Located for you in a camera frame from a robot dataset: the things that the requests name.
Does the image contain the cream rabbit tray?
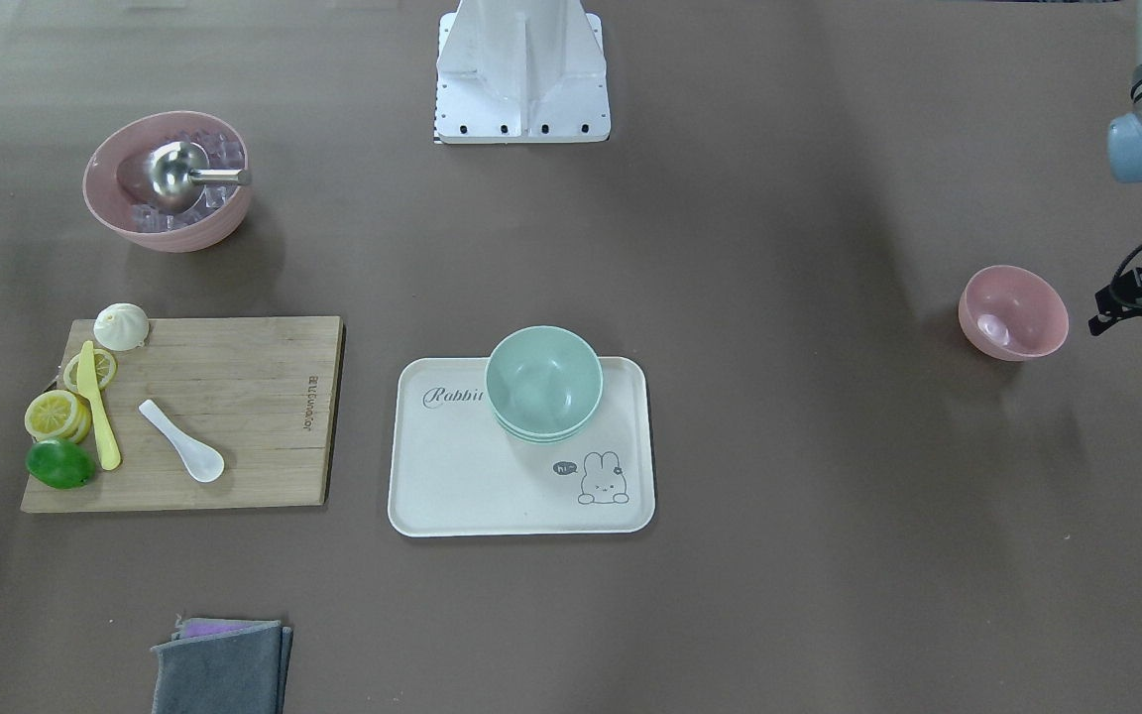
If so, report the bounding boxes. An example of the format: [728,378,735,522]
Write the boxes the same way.
[387,356,656,537]

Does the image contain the green lime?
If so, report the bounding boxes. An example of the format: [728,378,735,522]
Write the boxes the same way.
[26,438,96,491]

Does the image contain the large pink bowl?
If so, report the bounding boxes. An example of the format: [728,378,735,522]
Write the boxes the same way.
[82,110,254,252]

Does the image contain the white ceramic spoon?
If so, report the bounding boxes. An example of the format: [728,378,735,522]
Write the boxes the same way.
[139,401,225,483]

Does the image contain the lemon half slice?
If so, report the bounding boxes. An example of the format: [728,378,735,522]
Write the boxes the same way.
[24,390,93,443]

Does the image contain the stacked green bowls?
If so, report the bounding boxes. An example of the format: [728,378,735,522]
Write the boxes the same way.
[484,324,606,443]

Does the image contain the wooden cutting board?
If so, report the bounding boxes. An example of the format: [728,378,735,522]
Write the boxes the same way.
[21,316,344,514]

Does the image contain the yellow plastic knife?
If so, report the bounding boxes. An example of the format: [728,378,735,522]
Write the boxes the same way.
[75,340,122,471]

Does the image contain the metal ice scoop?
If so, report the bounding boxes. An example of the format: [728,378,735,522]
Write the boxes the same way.
[115,141,251,215]

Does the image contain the lemon thin slice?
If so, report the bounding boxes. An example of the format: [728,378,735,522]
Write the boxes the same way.
[61,347,118,393]

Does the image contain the white steamed bun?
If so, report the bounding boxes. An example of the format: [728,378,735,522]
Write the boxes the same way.
[93,302,151,352]

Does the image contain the small pink bowl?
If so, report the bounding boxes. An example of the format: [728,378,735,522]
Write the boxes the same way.
[957,264,1070,362]

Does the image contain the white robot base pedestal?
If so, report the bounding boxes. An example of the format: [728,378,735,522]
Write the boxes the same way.
[432,1,612,145]

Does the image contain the grey folded cloth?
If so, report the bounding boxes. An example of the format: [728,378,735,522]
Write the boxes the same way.
[151,618,293,713]

